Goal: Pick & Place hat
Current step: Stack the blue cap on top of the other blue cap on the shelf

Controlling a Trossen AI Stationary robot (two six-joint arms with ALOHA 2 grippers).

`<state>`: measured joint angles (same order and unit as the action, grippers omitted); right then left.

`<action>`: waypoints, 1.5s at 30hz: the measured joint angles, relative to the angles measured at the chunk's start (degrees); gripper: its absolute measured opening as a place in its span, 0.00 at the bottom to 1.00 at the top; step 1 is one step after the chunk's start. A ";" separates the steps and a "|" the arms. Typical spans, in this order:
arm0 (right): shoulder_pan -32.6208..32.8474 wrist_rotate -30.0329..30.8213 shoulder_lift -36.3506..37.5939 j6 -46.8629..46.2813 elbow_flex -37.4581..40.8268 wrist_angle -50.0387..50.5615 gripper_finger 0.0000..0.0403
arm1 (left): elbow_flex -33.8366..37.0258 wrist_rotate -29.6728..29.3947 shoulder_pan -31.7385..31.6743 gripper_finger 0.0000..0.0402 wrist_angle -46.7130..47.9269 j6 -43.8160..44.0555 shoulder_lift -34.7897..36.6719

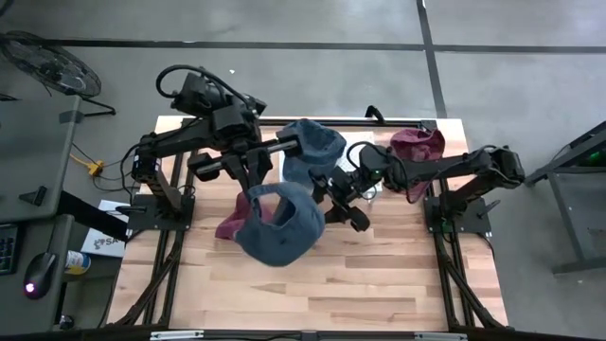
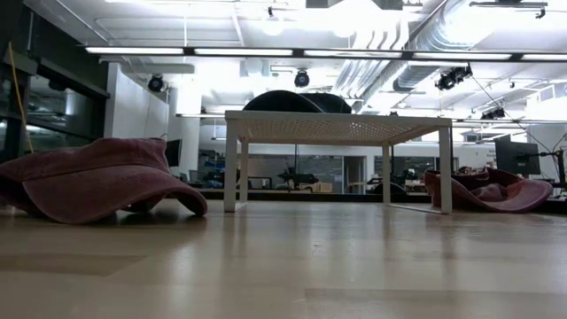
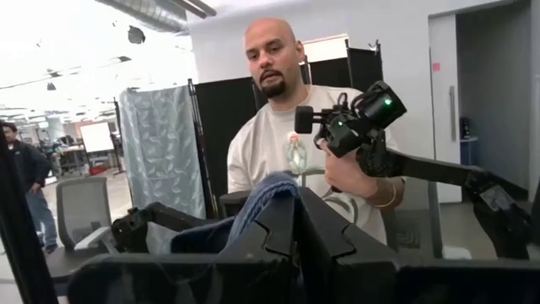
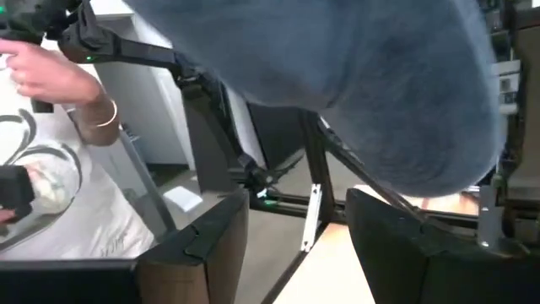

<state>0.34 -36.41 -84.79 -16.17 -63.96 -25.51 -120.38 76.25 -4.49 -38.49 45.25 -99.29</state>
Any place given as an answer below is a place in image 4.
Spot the silver frame bracket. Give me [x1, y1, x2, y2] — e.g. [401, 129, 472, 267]
[300, 182, 323, 253]
[478, 184, 506, 251]

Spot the blue denim baseball cap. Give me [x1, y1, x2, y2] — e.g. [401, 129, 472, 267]
[123, 0, 507, 198]

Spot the person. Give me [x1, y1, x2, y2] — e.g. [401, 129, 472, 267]
[0, 58, 158, 261]

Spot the gold bracelet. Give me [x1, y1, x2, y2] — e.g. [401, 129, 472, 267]
[93, 99, 119, 128]

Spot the person's forearm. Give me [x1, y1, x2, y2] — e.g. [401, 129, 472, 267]
[67, 90, 122, 148]

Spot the black handheld device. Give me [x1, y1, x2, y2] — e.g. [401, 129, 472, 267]
[0, 164, 35, 220]

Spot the white printed box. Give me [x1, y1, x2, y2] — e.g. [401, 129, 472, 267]
[162, 185, 204, 214]

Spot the black aluminium frame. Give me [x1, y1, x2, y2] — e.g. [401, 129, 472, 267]
[246, 105, 540, 304]

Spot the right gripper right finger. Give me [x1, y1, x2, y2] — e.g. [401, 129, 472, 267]
[346, 188, 540, 304]

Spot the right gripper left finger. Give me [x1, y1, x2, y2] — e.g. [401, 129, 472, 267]
[0, 189, 251, 304]

